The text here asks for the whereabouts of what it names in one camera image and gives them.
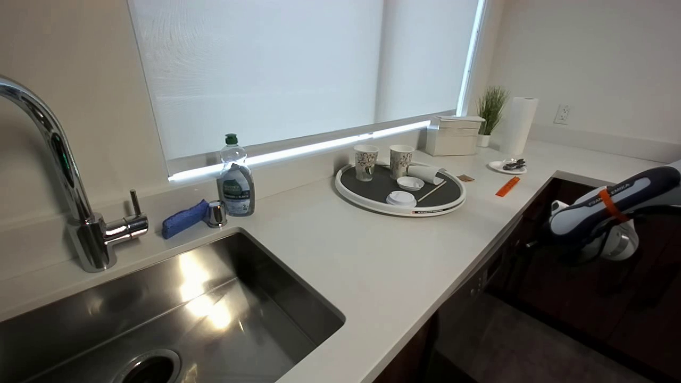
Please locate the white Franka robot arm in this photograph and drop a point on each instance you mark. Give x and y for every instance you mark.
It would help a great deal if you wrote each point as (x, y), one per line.
(618, 206)

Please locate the round black white tray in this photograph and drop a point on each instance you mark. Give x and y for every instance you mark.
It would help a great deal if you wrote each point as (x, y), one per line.
(373, 193)

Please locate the small white dish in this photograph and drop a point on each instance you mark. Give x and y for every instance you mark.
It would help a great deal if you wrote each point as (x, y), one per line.
(410, 185)
(401, 199)

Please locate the plain white paper cup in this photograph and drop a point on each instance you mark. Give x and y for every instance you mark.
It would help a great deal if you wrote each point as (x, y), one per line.
(429, 174)

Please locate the wooden chopstick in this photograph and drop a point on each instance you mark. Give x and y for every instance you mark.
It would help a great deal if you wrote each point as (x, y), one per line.
(431, 193)

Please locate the dish soap bottle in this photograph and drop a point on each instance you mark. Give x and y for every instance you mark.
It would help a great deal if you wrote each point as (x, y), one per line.
(236, 188)

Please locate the white rectangular container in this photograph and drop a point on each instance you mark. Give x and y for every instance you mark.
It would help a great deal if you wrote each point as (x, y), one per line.
(453, 139)

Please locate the white window blind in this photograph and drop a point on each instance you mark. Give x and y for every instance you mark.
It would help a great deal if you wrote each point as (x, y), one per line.
(284, 65)

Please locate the small white plate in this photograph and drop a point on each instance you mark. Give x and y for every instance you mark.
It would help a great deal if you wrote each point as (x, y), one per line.
(497, 168)

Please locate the blue dish brush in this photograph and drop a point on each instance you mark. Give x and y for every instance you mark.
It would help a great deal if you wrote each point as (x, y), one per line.
(183, 219)

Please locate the stainless steel sink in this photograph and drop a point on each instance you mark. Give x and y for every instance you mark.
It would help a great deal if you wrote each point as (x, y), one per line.
(234, 311)

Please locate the orange plastic strip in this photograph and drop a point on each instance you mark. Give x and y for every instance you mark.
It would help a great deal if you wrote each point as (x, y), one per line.
(508, 187)

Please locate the small potted green plant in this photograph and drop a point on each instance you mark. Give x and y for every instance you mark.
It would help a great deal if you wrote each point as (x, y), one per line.
(490, 107)

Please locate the paper towel roll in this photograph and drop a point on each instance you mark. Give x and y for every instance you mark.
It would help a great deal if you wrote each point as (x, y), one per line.
(517, 128)

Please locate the chrome kitchen faucet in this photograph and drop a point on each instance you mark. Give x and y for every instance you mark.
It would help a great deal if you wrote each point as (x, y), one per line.
(87, 242)

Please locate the white wall outlet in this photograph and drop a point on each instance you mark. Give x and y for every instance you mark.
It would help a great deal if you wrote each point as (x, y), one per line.
(562, 117)

